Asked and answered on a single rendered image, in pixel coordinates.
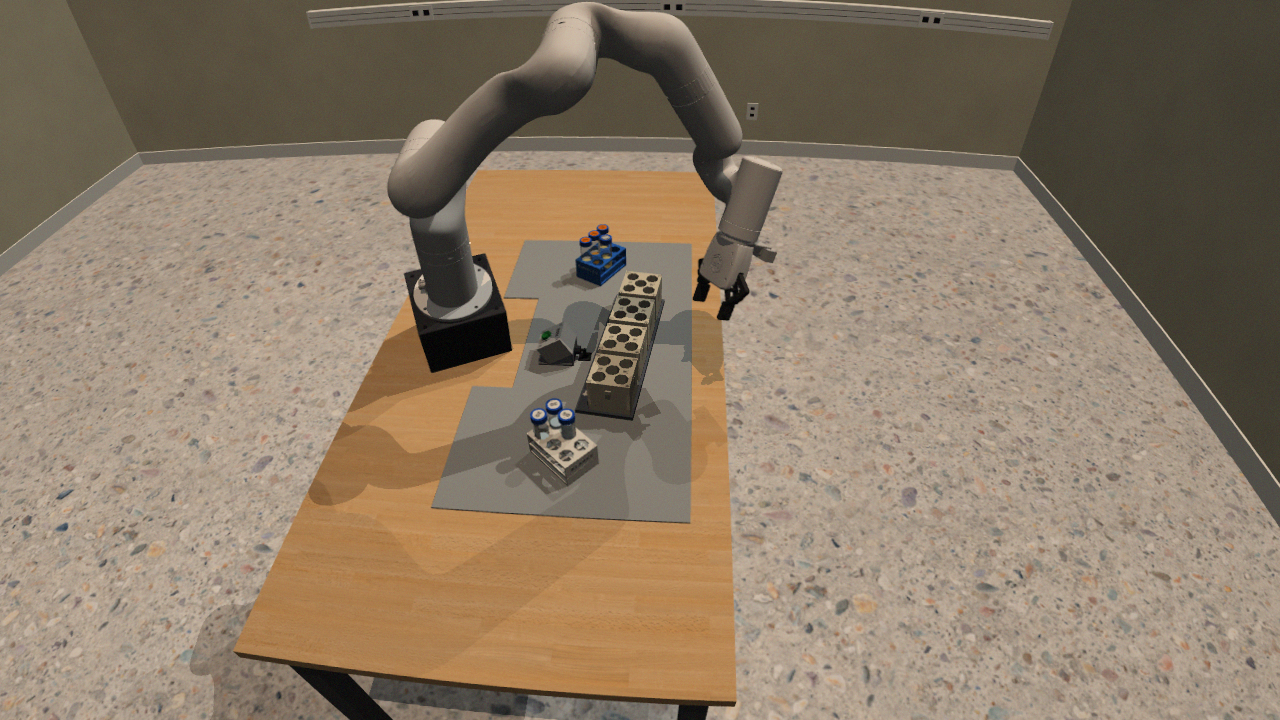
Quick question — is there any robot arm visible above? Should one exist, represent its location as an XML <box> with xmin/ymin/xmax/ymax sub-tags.
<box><xmin>387</xmin><ymin>3</ymin><xmax>783</xmax><ymax>322</ymax></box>

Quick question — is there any beige tube rack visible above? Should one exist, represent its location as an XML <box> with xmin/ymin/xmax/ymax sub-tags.
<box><xmin>529</xmin><ymin>419</ymin><xmax>599</xmax><ymax>486</ymax></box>

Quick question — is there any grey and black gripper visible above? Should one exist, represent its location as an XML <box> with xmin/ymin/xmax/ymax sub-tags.
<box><xmin>692</xmin><ymin>231</ymin><xmax>754</xmax><ymax>322</ymax></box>

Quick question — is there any blue tube rack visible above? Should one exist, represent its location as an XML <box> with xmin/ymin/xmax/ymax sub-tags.
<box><xmin>576</xmin><ymin>243</ymin><xmax>626</xmax><ymax>286</ymax></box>

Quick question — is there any beige bucket adapter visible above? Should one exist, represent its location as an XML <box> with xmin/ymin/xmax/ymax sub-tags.
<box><xmin>620</xmin><ymin>272</ymin><xmax>662</xmax><ymax>323</ymax></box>
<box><xmin>598</xmin><ymin>323</ymin><xmax>646</xmax><ymax>380</ymax></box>
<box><xmin>586</xmin><ymin>354</ymin><xmax>637</xmax><ymax>415</ymax></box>
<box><xmin>609</xmin><ymin>296</ymin><xmax>655</xmax><ymax>351</ymax></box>

